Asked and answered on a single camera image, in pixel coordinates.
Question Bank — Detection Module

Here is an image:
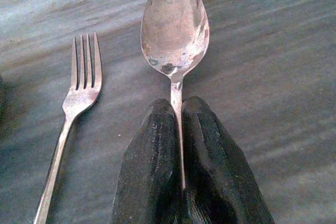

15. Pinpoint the steel fork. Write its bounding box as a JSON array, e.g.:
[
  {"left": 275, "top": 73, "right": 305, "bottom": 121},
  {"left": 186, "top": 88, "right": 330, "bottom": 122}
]
[{"left": 33, "top": 31, "right": 103, "bottom": 224}]

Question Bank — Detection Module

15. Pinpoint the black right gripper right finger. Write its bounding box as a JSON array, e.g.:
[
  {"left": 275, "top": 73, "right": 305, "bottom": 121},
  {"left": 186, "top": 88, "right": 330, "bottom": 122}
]
[{"left": 181, "top": 95, "right": 275, "bottom": 224}]

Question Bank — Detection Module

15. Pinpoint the steel spoon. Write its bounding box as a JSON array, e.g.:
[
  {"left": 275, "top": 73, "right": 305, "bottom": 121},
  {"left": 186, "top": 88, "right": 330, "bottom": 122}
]
[{"left": 140, "top": 0, "right": 211, "bottom": 190}]

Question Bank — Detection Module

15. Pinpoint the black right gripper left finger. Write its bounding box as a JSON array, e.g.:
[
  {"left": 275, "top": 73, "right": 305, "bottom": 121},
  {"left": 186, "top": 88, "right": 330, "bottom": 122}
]
[{"left": 111, "top": 98, "right": 185, "bottom": 224}]

